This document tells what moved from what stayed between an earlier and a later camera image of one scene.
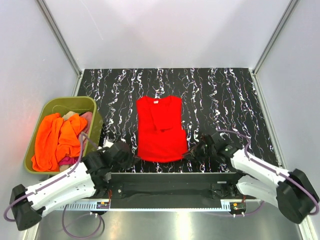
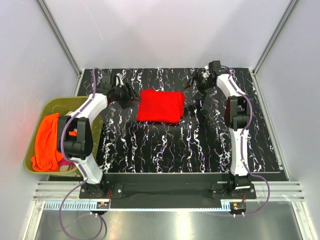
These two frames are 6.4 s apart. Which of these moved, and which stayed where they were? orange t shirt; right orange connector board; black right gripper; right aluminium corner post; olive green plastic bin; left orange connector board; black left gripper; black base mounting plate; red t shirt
Moved: black left gripper; red t shirt; black right gripper
Stayed: left orange connector board; right orange connector board; right aluminium corner post; orange t shirt; black base mounting plate; olive green plastic bin
